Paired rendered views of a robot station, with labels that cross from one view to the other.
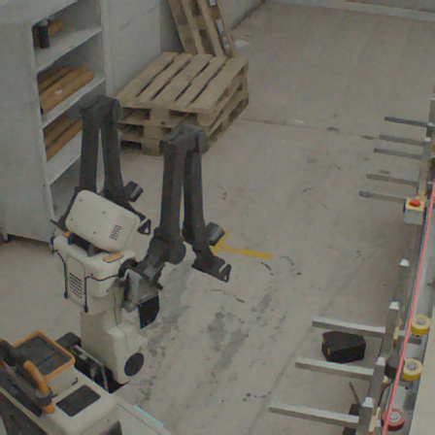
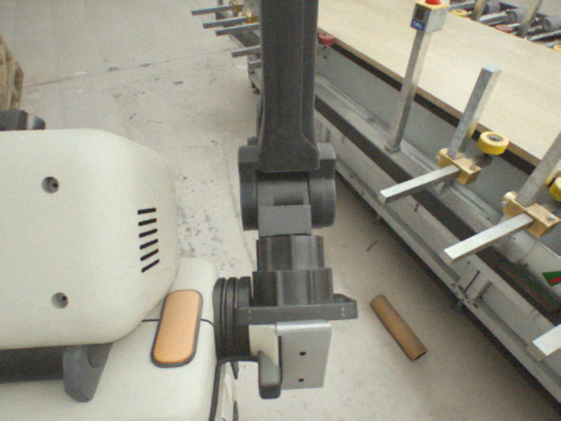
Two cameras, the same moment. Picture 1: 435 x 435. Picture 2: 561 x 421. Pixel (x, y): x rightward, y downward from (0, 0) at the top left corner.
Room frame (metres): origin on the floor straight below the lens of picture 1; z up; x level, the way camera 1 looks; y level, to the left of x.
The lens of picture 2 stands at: (1.81, 0.36, 1.51)
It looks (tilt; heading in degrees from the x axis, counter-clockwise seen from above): 46 degrees down; 313
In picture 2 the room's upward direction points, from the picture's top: straight up
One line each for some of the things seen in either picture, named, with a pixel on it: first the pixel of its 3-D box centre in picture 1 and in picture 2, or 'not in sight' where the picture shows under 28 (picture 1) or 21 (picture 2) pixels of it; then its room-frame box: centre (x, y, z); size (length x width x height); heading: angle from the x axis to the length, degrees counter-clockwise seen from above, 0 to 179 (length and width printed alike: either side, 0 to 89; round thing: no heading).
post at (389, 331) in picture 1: (384, 356); (530, 191); (1.79, -0.59, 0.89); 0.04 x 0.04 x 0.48; 69
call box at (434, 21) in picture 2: (414, 212); (428, 17); (2.27, -0.77, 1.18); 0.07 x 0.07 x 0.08; 69
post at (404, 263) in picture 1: (395, 313); (459, 142); (2.02, -0.68, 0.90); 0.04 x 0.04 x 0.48; 69
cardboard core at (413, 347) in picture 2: not in sight; (396, 326); (1.92, -0.52, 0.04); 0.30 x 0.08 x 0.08; 159
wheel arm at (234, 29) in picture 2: (411, 155); (251, 27); (3.42, -1.11, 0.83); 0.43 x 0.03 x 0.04; 69
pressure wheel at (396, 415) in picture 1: (390, 426); not in sight; (1.49, -0.56, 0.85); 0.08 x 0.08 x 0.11
